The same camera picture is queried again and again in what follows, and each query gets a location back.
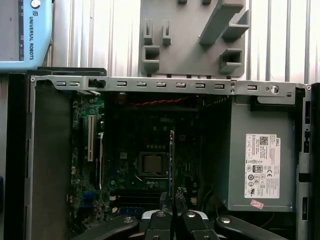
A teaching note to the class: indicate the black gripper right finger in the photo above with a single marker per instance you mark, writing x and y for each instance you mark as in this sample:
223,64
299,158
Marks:
195,227

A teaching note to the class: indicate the green motherboard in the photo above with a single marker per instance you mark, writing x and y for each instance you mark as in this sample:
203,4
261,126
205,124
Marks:
130,140

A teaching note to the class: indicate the black CPU socket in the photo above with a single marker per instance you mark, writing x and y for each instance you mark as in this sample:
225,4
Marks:
140,165

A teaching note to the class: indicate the grey Dell power supply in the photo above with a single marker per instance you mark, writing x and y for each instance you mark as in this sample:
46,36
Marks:
237,162

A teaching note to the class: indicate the black open PC case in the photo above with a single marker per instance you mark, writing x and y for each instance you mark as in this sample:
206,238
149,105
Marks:
162,85

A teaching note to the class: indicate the grey plastic parts rack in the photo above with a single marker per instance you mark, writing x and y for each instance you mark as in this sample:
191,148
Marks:
190,50

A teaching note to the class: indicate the black RAM slot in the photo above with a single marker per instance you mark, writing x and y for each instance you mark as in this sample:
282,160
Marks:
135,200

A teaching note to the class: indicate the pale blue teach pendant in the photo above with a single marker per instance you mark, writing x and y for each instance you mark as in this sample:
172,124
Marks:
37,32

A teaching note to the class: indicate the silver CPU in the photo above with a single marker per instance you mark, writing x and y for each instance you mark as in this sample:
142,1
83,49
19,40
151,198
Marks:
152,163

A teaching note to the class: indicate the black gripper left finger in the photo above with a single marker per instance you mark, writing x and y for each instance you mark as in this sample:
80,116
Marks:
157,225

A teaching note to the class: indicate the white expansion slot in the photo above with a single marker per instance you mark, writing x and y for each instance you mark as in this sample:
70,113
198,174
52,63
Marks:
91,137

